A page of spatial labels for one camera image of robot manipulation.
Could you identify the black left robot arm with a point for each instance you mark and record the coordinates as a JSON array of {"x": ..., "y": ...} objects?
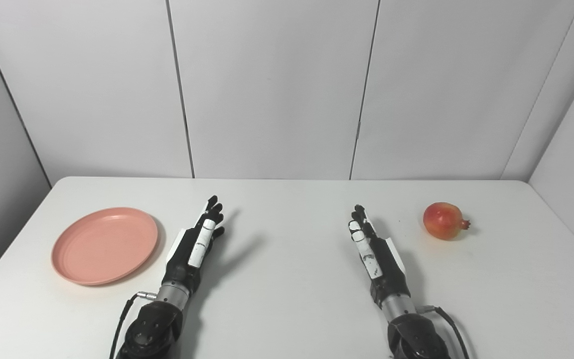
[{"x": 153, "y": 326}]

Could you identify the red yellow pomegranate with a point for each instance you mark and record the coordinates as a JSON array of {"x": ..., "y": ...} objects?
[{"x": 442, "y": 221}]

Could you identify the pink round plate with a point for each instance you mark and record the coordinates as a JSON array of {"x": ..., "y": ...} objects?
[{"x": 105, "y": 247}]

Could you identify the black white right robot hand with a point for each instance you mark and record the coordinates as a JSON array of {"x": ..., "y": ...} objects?
[{"x": 384, "y": 264}]

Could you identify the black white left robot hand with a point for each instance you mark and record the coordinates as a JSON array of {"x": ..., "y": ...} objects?
[{"x": 185, "y": 254}]

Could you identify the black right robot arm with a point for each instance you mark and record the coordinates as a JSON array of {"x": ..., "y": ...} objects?
[{"x": 414, "y": 334}]

